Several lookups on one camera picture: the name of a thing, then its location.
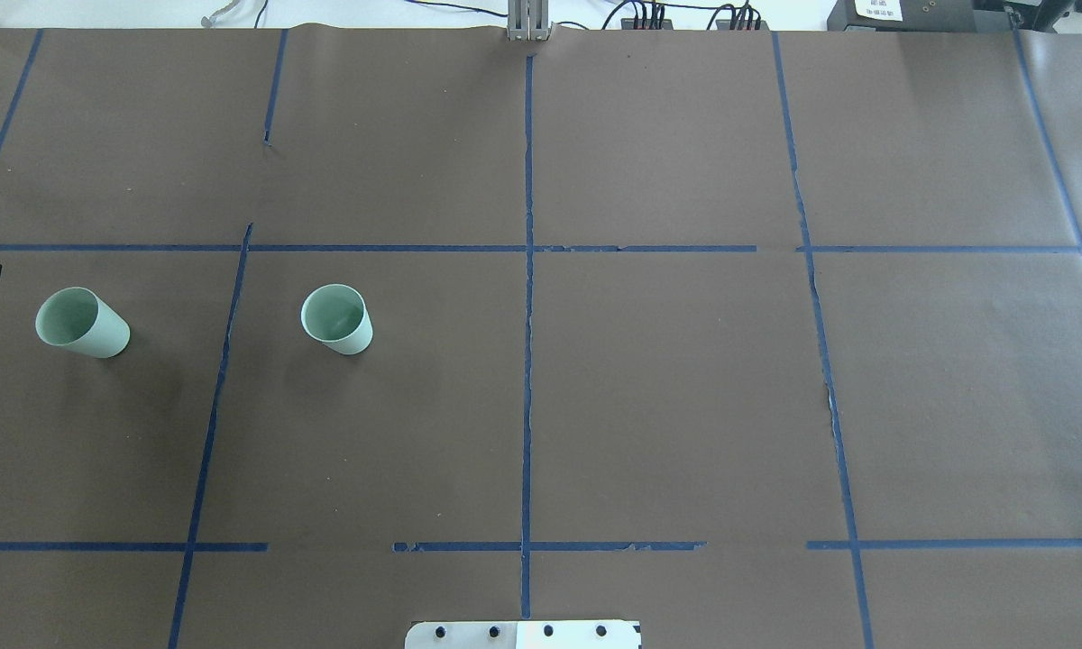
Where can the mint cup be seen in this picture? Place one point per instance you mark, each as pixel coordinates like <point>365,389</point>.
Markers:
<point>77,320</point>
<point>336,316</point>

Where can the brown paper table cover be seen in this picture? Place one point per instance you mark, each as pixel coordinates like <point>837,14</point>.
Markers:
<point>769,339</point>

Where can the aluminium frame post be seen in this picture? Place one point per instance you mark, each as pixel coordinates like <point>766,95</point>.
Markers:
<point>529,20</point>

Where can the white pedestal column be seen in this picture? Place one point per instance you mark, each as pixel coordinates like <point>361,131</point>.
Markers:
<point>572,633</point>

